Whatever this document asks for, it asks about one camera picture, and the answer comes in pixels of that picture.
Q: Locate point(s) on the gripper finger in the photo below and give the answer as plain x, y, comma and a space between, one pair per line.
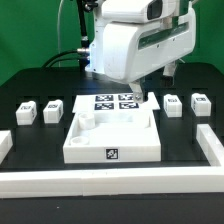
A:
137, 91

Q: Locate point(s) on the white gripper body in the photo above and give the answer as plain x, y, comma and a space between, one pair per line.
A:
133, 51

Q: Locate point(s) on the white square tabletop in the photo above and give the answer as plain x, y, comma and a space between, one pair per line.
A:
118, 136

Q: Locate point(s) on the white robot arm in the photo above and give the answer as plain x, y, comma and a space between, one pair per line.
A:
167, 12

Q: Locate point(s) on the white marker sheet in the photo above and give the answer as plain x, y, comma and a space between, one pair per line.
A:
110, 102

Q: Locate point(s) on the white left fence block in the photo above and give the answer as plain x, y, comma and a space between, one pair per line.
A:
5, 143

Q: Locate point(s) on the black camera pole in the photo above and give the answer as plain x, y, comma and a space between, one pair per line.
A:
85, 6

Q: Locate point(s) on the white right fence wall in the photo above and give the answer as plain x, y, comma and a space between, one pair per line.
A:
210, 145

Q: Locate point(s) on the white fence wall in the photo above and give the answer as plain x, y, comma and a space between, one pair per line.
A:
111, 182
210, 145

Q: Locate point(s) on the white front fence wall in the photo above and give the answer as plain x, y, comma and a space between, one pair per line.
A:
111, 182

